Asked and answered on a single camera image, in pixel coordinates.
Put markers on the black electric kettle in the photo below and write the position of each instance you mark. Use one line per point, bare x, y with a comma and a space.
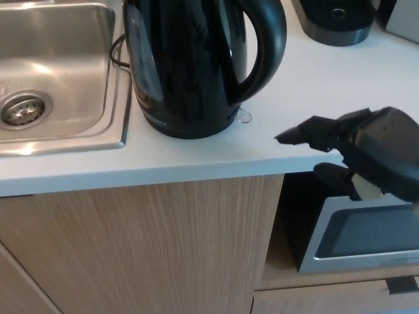
190, 65

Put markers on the wooden cabinet door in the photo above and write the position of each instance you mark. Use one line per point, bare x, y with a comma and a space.
147, 245
19, 288

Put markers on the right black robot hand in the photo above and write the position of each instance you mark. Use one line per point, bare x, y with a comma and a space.
386, 147

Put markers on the recessed dark drawer pull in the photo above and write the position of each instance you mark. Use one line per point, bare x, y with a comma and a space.
402, 284

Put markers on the metal sink drain strainer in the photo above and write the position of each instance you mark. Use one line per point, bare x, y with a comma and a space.
23, 111

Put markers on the black and steel appliance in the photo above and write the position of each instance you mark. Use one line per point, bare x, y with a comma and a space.
334, 29

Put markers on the black appliance with red label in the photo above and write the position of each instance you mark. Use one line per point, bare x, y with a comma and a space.
402, 19

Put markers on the stainless steel sink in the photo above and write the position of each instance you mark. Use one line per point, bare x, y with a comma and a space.
65, 65

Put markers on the wooden drawer below microwave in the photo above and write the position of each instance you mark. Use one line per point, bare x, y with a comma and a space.
327, 301

